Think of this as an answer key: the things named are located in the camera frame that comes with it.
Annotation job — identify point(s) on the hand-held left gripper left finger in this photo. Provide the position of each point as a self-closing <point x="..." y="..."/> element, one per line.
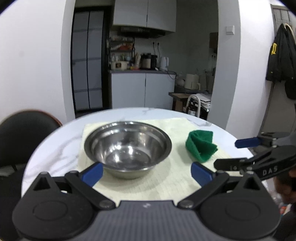
<point x="93" y="174"/>

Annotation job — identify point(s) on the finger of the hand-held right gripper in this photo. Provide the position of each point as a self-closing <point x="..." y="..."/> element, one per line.
<point x="227" y="164"/>
<point x="247" y="142"/>

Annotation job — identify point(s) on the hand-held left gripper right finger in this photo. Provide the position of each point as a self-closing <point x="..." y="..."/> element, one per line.
<point x="200" y="174"/>

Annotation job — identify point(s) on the green scouring pad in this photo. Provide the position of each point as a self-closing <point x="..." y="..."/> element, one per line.
<point x="199" y="144"/>

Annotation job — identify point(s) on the stainless steel bowl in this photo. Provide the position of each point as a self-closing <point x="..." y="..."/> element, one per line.
<point x="129" y="143"/>

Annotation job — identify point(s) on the cream table mat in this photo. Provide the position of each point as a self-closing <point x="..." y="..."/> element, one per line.
<point x="177" y="171"/>

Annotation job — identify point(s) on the grey entrance door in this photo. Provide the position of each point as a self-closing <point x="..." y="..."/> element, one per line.
<point x="277" y="111"/>

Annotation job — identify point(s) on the white flat stack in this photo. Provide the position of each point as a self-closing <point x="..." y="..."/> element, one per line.
<point x="204" y="100"/>

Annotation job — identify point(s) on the dark glass bottle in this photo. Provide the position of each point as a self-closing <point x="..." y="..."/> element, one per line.
<point x="191" y="109"/>

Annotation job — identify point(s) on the wooden bench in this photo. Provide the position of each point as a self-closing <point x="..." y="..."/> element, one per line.
<point x="178" y="99"/>

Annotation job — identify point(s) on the black chair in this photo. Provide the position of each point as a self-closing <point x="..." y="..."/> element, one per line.
<point x="23" y="139"/>

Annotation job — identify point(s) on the cream jug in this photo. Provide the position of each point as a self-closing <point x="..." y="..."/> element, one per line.
<point x="191" y="81"/>

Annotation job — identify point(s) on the black hanging jacket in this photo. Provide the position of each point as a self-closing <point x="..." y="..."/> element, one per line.
<point x="279" y="60"/>

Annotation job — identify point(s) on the white teapot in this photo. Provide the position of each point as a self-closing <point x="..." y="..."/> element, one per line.
<point x="180" y="82"/>

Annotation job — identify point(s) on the white base cabinet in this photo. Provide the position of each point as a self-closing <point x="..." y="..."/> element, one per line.
<point x="138" y="90"/>

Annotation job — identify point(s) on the white electric kettle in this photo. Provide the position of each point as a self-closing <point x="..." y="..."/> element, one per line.
<point x="164" y="63"/>

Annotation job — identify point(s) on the black framed glass door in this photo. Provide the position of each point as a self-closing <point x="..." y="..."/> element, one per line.
<point x="87" y="58"/>

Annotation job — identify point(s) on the black countertop appliance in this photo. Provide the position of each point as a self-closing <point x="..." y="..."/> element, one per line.
<point x="148" y="61"/>

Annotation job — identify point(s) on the black kitchen rack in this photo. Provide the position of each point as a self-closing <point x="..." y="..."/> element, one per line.
<point x="121" y="45"/>

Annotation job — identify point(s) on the black range hood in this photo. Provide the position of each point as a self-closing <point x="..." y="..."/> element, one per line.
<point x="141" y="31"/>

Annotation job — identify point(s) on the white metal frame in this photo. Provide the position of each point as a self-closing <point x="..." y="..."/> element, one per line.
<point x="197" y="97"/>

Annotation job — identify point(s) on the brown wall cabinet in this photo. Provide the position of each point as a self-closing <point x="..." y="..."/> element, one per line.
<point x="214" y="40"/>

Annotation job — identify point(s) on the white wall switch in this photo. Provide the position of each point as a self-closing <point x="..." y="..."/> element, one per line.
<point x="230" y="30"/>

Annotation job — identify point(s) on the grey wall cabinet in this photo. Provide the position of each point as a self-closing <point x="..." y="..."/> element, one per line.
<point x="143" y="14"/>

